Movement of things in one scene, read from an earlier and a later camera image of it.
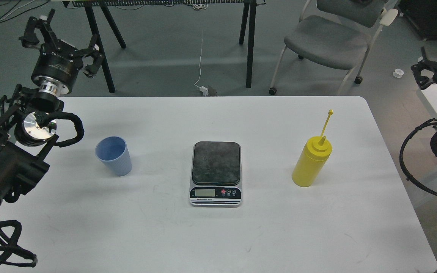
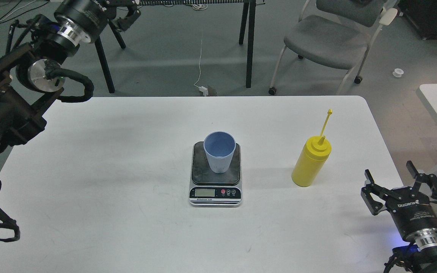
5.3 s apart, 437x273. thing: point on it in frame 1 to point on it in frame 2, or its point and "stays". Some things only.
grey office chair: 337,39 stays
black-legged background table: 248,19 stays
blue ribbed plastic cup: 113,151 to 219,146
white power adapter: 204,90 stays
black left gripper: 57,59 to 82,20
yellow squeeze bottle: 312,159 stays
